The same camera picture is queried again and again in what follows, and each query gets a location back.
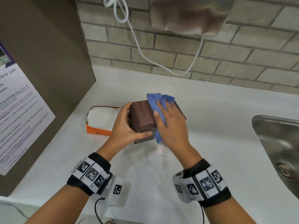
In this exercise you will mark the blue cleaning cloth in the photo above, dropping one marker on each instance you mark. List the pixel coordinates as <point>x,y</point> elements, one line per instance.
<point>153,102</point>

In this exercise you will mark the person's right hand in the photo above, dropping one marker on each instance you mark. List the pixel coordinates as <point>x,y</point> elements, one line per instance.
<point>174,128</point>

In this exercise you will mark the orange tissue box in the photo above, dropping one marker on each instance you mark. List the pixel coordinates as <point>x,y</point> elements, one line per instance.
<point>100,117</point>

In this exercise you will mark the person's right thumb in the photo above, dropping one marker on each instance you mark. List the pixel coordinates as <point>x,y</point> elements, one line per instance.
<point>156,117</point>

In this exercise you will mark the person's left thumb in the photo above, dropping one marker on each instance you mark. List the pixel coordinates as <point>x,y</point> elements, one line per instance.
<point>127,111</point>

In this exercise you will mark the metal sink drain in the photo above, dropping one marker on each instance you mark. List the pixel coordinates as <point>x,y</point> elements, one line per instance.
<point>286,171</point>

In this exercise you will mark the person's right forearm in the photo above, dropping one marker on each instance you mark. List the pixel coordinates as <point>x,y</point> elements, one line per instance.
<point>229,212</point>

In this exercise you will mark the stainless steel sink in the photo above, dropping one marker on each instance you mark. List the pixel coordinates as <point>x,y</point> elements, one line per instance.
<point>275,137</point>

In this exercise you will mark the person's left forearm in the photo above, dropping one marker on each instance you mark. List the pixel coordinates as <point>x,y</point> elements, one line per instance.
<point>58,207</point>

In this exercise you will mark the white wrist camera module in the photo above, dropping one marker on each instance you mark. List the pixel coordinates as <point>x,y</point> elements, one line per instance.
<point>118,190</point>
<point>181,187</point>

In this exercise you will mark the brown woven box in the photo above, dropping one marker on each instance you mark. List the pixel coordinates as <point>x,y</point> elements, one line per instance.
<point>142,115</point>

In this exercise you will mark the metal wall dispenser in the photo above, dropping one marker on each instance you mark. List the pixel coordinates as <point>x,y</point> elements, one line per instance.
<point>186,16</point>

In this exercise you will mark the black marker wristband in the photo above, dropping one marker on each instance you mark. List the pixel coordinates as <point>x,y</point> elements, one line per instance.
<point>208,184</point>
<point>90,173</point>

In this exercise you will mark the brown cabinet panel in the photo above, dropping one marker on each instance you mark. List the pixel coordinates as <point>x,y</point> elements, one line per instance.
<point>46,55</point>

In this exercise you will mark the person's left hand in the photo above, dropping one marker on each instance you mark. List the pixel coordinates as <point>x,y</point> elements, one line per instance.
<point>119,130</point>

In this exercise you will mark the white printed poster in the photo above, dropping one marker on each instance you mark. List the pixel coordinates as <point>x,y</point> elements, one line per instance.
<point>21,109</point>

